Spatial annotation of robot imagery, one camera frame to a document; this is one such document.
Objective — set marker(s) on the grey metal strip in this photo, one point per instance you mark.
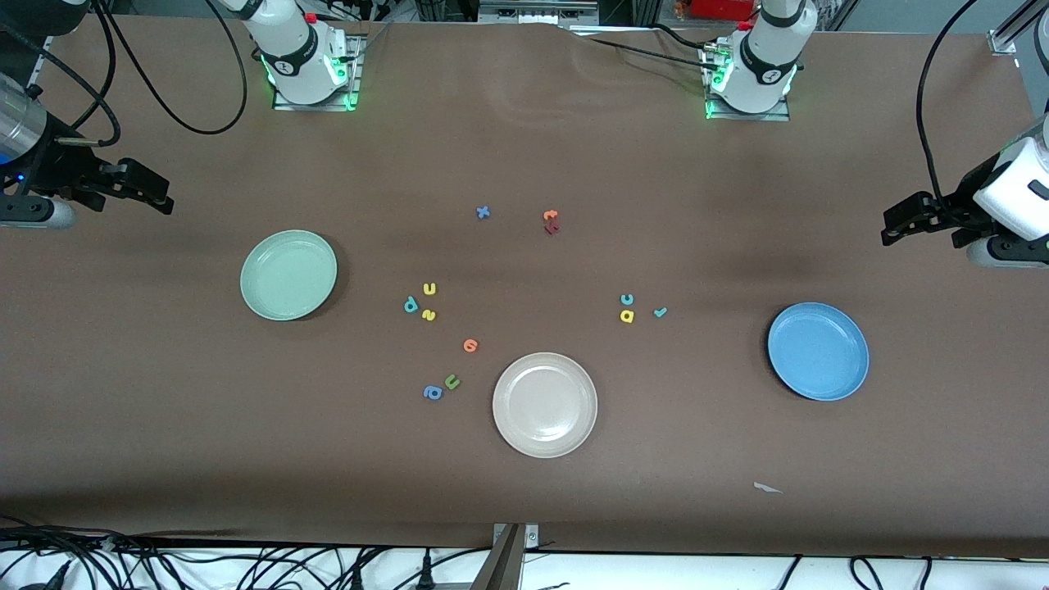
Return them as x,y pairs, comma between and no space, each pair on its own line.
533,12

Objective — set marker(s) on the brown table cover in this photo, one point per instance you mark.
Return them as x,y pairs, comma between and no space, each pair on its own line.
524,123

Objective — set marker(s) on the beige plate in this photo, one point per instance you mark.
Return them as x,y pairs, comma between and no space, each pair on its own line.
545,406

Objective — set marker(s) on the green plate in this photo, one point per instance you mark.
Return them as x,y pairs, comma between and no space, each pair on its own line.
287,283

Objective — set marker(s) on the blue plate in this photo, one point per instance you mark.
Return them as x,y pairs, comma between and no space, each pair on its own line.
819,360

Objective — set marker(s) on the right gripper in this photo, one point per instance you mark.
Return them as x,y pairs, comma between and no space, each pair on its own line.
57,166

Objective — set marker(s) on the blue letter a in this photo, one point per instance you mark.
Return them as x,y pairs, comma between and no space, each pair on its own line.
433,392

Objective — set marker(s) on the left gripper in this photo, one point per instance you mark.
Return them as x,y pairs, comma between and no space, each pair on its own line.
960,207

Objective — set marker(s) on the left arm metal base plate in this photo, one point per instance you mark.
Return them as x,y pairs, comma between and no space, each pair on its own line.
770,117

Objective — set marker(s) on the red box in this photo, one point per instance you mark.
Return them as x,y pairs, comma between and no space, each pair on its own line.
721,8

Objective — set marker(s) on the white paper scrap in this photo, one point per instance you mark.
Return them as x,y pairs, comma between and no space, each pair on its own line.
765,488

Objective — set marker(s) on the metal bracket post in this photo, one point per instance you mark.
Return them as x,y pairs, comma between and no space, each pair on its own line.
504,565

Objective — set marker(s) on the aluminium frame rail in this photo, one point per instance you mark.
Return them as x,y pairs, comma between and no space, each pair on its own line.
1004,41
59,23

